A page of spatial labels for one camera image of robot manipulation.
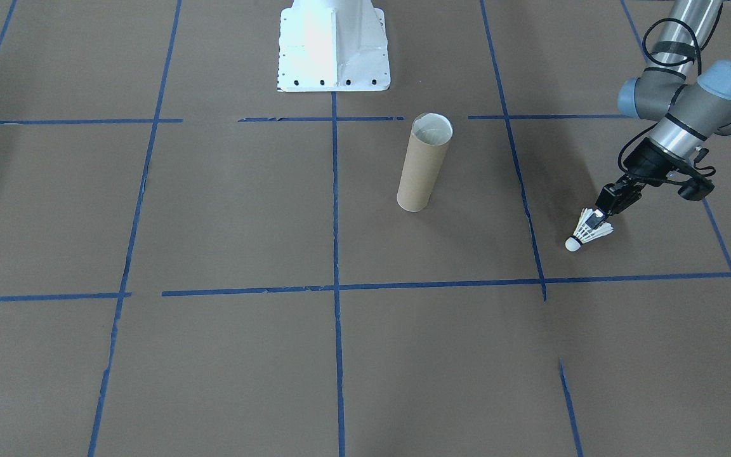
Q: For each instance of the white feather shuttlecock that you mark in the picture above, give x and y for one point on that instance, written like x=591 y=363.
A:
x=586 y=237

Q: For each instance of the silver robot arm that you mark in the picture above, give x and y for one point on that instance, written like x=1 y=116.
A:
x=657 y=96

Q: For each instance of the brown cardboard tube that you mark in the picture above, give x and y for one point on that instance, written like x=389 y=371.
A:
x=419 y=171

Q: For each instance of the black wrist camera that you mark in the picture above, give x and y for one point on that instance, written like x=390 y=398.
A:
x=695 y=188

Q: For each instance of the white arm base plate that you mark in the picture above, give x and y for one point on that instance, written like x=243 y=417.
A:
x=334 y=51

